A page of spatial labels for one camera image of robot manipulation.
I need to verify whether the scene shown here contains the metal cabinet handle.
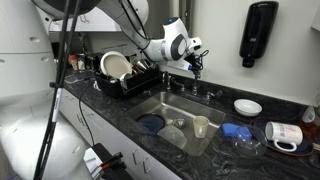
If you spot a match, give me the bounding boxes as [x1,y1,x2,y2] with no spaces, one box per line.
[131,148,141,166]
[142,156,151,175]
[76,112,85,128]

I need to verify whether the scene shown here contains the black wall soap dispenser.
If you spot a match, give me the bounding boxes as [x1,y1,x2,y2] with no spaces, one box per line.
[238,0,280,69]

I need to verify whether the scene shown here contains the white upper cabinet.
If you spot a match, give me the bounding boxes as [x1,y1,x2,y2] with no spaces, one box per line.
[49,5,123,33]

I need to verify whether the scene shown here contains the stainless steel sink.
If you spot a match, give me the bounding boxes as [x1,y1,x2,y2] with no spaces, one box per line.
[124,91,227,157]

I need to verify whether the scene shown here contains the amber dish soap bottle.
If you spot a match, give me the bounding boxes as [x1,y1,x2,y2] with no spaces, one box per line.
[297,105,320,143]

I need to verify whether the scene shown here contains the metal sink drain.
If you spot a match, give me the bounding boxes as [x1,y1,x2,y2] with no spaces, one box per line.
[172,118,189,131]

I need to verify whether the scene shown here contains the red cap spice bottle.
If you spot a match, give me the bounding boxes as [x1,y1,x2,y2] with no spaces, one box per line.
[68,54,80,72]

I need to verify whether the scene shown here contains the chrome side sprayer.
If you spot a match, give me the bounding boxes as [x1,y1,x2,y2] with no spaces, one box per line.
[161,70,172,92]

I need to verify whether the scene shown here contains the cream cup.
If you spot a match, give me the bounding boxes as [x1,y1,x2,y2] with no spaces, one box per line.
[192,115,211,140]

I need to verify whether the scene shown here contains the orange black clamp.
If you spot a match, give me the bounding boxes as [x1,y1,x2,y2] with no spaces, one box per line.
[99,151,125,171]

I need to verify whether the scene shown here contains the white base cabinet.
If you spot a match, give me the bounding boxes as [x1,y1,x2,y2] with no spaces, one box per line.
[58,87,184,180]

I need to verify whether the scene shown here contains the thin black cable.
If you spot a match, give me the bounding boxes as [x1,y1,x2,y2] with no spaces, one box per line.
[78,77,98,146]

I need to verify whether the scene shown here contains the clear plastic bowl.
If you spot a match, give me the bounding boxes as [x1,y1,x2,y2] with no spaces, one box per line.
[156,124,188,150]

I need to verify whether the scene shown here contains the white bowl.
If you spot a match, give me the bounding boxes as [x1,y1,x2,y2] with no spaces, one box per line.
[233,98,264,118]

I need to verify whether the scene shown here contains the dark cap spice bottle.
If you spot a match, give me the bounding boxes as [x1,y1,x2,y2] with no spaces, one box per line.
[77,52,87,72]

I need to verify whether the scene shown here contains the white printed mug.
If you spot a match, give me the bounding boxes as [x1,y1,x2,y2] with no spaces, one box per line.
[264,120,304,153]

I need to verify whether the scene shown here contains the black dish rack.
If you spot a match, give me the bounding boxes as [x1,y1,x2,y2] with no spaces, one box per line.
[93,63,162,100]

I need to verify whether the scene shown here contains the chrome faucet spout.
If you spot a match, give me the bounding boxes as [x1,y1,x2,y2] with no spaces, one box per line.
[191,71,202,96]

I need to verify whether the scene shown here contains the thick black cable bundle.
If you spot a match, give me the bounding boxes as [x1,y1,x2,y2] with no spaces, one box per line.
[32,0,83,180]

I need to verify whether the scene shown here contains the dark blue plate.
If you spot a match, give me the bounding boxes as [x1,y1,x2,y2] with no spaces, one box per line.
[250,116,315,157]

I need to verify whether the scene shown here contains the blue sponge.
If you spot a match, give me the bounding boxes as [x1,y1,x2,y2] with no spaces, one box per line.
[221,122,254,142]

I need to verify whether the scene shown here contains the white plate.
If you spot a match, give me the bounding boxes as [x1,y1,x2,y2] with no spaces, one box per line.
[99,50,134,81]

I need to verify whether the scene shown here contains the metal cups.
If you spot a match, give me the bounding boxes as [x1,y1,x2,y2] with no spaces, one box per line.
[132,57,158,74]

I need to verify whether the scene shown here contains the blue plate with brown rim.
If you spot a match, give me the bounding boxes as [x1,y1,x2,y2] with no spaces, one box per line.
[135,113,167,135]

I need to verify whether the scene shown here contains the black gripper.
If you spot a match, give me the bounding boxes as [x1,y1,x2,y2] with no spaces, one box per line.
[185,49,205,80]

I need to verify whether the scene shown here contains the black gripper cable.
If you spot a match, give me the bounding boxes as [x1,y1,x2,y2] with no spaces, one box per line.
[196,48,211,68]

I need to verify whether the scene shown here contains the chrome faucet handle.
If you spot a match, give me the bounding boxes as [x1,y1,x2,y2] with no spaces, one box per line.
[204,88,224,102]
[171,81,186,93]

